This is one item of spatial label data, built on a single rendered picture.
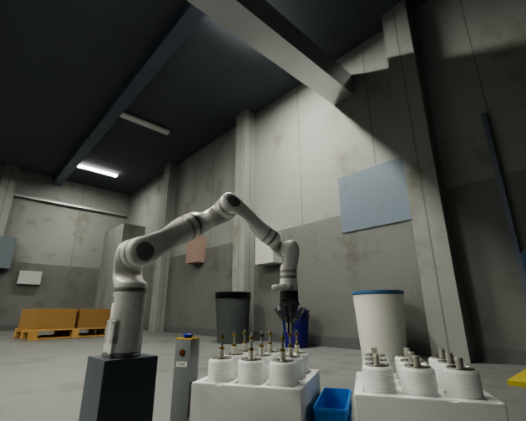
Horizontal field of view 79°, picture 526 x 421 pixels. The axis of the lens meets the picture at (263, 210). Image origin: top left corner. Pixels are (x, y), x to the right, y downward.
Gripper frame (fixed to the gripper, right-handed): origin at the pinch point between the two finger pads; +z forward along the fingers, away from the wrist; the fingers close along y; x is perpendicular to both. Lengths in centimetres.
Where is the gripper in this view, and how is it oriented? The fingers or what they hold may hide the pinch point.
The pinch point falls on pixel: (290, 327)
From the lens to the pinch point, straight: 133.9
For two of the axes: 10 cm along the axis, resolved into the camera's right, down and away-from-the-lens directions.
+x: -4.8, -2.7, -8.4
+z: 0.0, 9.5, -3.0
